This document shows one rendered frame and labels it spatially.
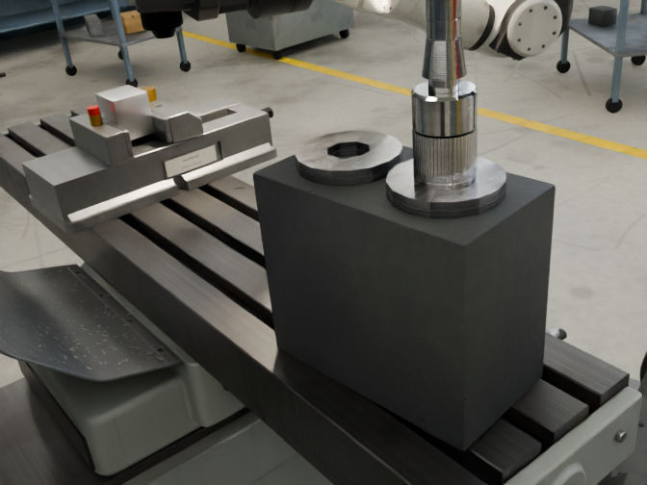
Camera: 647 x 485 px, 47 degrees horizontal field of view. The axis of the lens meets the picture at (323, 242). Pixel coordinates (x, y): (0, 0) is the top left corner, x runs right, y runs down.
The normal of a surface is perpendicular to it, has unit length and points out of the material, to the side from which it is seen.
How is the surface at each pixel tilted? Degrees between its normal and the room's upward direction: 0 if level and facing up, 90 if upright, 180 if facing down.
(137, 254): 0
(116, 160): 90
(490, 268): 90
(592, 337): 0
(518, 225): 90
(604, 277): 0
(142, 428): 90
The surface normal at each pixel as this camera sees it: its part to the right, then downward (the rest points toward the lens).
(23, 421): -0.08, -0.88
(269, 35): -0.72, 0.38
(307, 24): 0.69, 0.29
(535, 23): 0.27, 0.49
